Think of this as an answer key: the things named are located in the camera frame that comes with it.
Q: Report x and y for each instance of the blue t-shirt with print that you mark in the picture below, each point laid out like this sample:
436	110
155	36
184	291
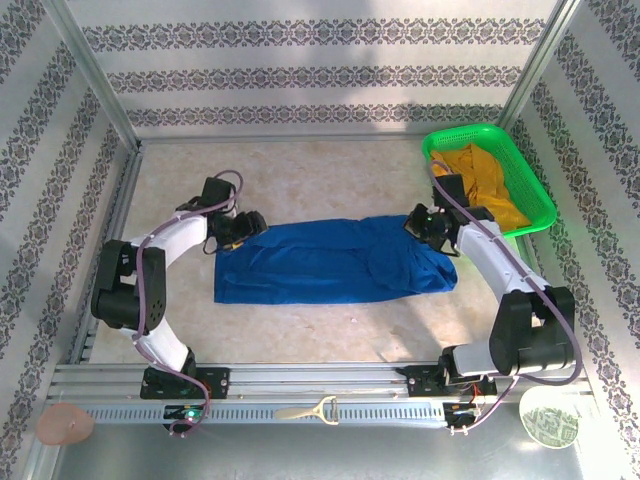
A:
325	270

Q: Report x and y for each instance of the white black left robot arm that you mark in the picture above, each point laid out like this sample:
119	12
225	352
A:
170	240

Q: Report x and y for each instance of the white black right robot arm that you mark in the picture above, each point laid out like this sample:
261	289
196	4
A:
500	265

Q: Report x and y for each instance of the yellow cloth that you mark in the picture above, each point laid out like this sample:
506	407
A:
490	180

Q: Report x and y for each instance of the green plastic mesh basket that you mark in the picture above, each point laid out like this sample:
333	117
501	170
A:
530	185

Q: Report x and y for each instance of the left control board green light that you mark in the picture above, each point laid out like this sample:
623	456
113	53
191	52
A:
187	414

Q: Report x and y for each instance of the beige vegetable peeler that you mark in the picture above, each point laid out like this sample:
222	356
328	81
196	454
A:
300	413

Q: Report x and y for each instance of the right control board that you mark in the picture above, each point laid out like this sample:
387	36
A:
460	411

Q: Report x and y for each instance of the green patterned white bowl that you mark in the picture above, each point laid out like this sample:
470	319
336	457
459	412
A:
547	420

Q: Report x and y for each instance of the pink plastic cup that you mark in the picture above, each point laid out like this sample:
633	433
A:
65	425

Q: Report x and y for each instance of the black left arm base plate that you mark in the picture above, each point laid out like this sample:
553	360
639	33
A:
217	382

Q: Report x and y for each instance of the aluminium mounting rail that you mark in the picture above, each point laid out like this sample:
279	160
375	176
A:
310	377

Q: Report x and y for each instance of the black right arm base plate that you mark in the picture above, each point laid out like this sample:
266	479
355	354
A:
422	380

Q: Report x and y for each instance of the aluminium frame post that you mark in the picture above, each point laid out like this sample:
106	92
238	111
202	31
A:
90	70
530	70

